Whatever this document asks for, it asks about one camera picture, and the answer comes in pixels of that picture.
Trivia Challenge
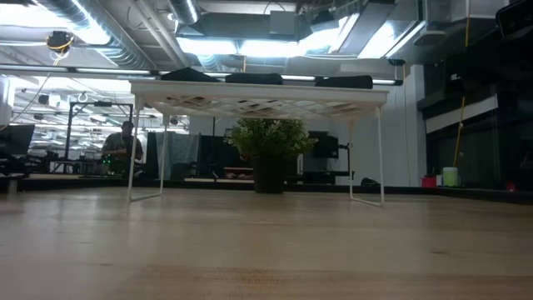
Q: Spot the white wire lattice rack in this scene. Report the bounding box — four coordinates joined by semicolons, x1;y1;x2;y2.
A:
127;79;391;208

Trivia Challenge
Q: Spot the wavy-edged black mini plate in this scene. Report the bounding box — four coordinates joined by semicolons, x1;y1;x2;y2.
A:
224;72;285;86

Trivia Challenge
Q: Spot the black aluminium table frame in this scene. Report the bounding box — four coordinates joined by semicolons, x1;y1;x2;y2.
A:
0;174;533;205

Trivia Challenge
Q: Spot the grey partition panel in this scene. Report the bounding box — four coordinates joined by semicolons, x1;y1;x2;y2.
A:
145;131;201;181

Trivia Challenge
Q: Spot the black computer monitor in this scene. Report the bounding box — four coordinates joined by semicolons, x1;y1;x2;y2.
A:
0;123;37;158

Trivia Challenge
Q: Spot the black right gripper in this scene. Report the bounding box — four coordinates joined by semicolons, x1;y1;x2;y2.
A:
441;39;533;97

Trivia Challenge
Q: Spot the pale green jar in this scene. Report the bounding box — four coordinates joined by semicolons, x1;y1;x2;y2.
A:
441;166;460;188

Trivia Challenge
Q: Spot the black metal stand frame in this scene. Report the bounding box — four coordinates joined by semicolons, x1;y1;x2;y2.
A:
64;101;135;162

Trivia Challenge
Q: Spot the long ceiling light fixture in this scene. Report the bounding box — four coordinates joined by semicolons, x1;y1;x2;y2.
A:
0;64;404;87

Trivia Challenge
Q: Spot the black ceiling cable reel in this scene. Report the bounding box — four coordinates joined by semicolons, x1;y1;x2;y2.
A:
45;30;76;53

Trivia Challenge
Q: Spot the black monitor on stand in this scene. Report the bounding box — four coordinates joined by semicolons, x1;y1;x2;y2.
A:
310;130;356;184

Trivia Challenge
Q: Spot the green potted plant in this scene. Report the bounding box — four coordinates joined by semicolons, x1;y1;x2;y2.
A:
226;117;318;195

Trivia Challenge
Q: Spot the person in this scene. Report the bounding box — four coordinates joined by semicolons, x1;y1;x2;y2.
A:
101;120;145;174

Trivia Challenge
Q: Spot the glossy black mini plate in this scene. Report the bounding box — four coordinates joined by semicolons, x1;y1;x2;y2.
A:
161;67;220;83
314;75;374;90

